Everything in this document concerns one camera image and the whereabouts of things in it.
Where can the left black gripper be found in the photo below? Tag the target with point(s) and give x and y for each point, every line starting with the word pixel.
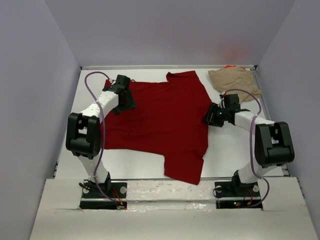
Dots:
pixel 129 105

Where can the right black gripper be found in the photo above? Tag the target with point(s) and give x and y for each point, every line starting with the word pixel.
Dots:
pixel 213 109

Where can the red t shirt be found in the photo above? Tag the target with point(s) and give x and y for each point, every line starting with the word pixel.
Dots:
pixel 168 121

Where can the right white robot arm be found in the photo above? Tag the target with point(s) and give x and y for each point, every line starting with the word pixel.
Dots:
pixel 270 143

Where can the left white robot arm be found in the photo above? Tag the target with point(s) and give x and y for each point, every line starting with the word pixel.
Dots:
pixel 86 130

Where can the beige t shirt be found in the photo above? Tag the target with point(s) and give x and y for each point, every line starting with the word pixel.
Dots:
pixel 234 78

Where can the orange t shirt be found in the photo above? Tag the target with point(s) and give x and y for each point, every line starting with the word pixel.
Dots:
pixel 230 66

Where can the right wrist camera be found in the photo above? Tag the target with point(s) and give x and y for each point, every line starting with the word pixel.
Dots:
pixel 221 103

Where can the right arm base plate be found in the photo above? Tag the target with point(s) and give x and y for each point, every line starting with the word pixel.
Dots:
pixel 229 198

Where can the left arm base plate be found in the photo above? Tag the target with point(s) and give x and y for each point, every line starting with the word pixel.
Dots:
pixel 93 199

